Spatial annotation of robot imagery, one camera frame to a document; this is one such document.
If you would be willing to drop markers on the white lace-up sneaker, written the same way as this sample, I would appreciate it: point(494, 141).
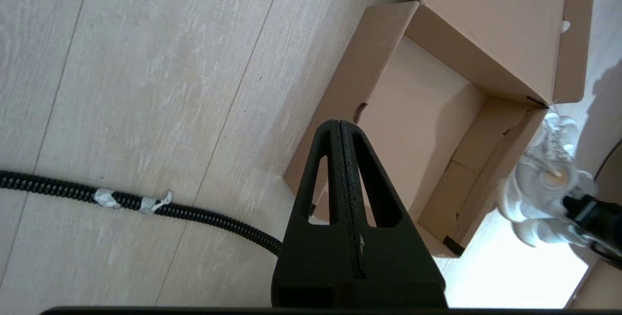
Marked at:
point(522, 208)
point(554, 159)

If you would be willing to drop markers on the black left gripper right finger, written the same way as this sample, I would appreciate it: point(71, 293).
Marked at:
point(403, 266)

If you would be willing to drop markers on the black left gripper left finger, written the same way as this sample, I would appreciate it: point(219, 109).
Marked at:
point(301, 266)

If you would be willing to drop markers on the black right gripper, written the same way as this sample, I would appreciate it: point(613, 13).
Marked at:
point(610, 242)

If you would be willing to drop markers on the round brown base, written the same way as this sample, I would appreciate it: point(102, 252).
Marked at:
point(613, 174)

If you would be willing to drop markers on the brown cardboard shoe box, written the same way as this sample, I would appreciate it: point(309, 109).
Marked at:
point(423, 111)

